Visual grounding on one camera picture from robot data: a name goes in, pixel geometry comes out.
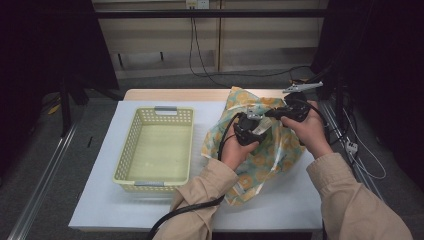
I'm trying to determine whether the white floor cable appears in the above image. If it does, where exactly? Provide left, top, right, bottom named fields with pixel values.
left=343, top=108, right=388, bottom=181

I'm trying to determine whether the black metal stand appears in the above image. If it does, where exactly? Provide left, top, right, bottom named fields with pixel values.
left=59, top=74, right=121, bottom=138

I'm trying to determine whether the black wall cable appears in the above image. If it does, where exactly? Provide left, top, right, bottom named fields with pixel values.
left=188, top=16, right=313, bottom=89

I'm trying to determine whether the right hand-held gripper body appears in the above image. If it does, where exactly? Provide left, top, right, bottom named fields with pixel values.
left=279, top=81, right=324, bottom=123

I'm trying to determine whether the orange-print shopping bag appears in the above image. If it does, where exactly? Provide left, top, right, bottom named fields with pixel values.
left=200, top=85, right=306, bottom=207

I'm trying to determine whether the hand-held gripper black cable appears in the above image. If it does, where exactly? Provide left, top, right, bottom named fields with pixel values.
left=299, top=98, right=332, bottom=145
left=146, top=112, right=244, bottom=240

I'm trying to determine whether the left hand-held gripper black cable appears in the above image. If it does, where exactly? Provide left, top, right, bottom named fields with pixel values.
left=146, top=112, right=244, bottom=240

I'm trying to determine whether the white power strip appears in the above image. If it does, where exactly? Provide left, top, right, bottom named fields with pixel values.
left=345, top=140, right=359, bottom=155

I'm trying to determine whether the right hand-held gripper black cable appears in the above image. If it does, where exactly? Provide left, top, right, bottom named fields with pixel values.
left=299, top=98, right=332, bottom=145

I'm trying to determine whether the pale yellow plastic basket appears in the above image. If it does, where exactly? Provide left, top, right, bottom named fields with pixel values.
left=112, top=105, right=195, bottom=194

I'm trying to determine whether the black tripod stand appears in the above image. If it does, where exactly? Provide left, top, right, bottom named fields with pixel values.
left=296, top=66, right=349, bottom=134

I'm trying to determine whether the person's right hand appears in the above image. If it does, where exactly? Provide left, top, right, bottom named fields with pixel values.
left=280, top=100, right=334, bottom=160

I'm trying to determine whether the white wall socket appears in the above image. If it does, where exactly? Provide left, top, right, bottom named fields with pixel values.
left=185, top=0, right=210, bottom=10

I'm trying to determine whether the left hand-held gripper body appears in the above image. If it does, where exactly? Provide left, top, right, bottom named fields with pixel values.
left=233, top=108, right=268, bottom=147

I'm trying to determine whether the aluminium floor rail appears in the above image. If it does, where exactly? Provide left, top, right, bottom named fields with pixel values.
left=321, top=101, right=406, bottom=240
left=7, top=124, right=79, bottom=240

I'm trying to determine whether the person's left hand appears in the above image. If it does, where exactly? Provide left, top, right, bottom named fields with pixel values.
left=220, top=133, right=260, bottom=172

